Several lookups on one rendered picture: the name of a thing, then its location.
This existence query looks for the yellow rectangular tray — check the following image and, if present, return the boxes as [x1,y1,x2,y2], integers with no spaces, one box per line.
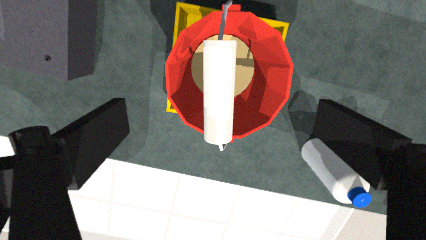
[167,2,289,113]

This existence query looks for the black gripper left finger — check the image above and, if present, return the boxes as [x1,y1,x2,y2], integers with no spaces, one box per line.
[0,98,130,240]

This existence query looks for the red pail with grey wire handle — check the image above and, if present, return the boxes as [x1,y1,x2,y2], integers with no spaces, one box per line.
[165,0,293,151]

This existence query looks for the white bottle with blue cap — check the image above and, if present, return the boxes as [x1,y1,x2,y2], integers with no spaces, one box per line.
[301,138,372,207]

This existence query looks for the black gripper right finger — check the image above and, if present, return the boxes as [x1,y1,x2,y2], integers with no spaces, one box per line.
[312,99,426,240]

